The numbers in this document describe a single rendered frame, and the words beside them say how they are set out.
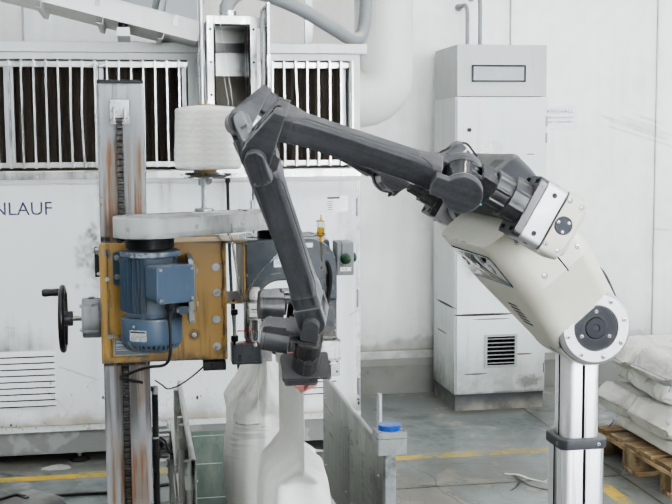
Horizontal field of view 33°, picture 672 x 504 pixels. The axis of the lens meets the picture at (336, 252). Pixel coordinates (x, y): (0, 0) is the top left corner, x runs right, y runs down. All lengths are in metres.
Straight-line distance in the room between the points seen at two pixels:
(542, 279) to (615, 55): 5.41
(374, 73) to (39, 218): 1.91
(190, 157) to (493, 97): 4.12
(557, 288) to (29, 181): 3.78
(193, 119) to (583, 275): 1.02
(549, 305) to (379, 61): 3.92
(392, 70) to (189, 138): 3.45
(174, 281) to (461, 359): 4.19
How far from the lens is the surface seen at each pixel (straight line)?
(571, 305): 2.39
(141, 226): 2.75
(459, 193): 2.08
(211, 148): 2.76
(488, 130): 6.69
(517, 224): 2.11
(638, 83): 7.70
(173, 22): 5.36
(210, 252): 2.98
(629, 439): 5.83
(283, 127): 2.07
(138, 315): 2.80
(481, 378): 6.82
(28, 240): 5.72
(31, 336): 5.78
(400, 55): 6.16
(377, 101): 6.12
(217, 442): 4.71
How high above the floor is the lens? 1.59
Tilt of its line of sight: 5 degrees down
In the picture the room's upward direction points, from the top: straight up
